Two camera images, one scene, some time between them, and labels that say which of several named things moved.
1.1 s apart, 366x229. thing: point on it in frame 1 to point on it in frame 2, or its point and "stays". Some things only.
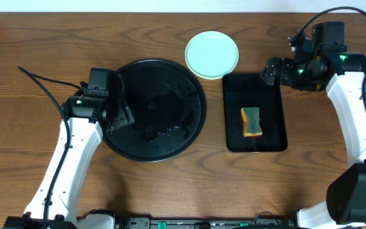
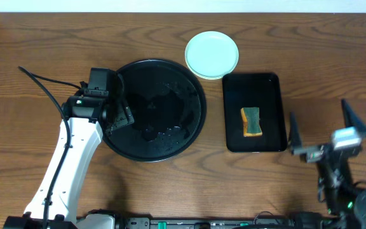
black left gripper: [121, 117] stays
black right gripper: [285, 65] to [351, 119]
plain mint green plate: [211, 69] stays
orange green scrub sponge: [251, 121] stays
